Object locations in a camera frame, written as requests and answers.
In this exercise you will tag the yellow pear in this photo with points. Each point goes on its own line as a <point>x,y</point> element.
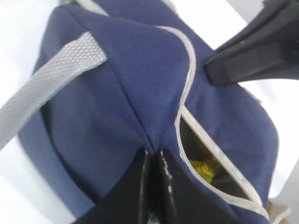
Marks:
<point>207,169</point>

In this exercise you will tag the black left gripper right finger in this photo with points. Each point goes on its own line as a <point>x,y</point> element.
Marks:
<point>177,200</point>

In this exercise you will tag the navy blue lunch bag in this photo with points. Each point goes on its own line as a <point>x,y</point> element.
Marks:
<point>117,76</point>

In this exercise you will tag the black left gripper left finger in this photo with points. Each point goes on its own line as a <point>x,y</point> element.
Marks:
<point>127,202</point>

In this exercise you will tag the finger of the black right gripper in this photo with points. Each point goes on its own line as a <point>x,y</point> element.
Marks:
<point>267,48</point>

